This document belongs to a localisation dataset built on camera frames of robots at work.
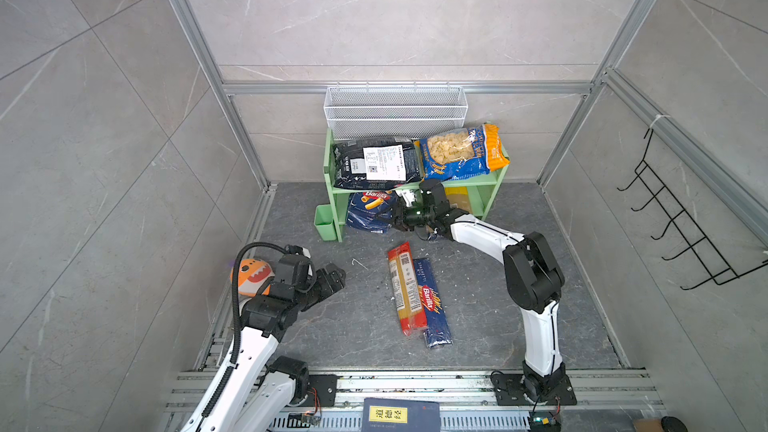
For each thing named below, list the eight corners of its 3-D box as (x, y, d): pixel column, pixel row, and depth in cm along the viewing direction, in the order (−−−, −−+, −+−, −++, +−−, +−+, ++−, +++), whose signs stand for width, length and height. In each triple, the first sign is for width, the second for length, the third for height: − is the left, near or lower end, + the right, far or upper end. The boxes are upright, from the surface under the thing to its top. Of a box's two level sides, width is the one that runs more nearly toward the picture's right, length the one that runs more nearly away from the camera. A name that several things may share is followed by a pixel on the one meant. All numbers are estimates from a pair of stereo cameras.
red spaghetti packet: (403, 335, 84) (404, 330, 80) (387, 253, 101) (387, 246, 97) (430, 330, 85) (432, 325, 81) (410, 250, 102) (410, 243, 98)
